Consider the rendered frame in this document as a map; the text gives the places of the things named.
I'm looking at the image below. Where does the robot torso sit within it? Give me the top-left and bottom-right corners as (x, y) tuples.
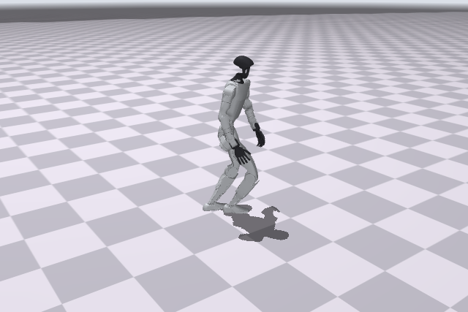
(218, 79), (248, 142)

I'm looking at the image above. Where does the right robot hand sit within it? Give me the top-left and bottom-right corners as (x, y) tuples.
(230, 139), (251, 165)

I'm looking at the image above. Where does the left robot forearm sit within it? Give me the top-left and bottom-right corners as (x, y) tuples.
(244, 100), (259, 129)

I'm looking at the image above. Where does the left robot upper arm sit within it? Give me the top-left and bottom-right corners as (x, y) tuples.
(243, 79), (252, 110)

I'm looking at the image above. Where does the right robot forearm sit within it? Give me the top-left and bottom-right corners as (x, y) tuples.
(220, 115), (238, 148)

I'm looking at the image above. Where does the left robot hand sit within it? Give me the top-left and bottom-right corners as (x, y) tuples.
(253, 123), (265, 147)

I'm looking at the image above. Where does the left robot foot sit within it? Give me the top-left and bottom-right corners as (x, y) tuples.
(203, 201), (227, 211)

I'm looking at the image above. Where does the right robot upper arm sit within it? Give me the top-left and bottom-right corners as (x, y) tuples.
(218, 85), (236, 122)

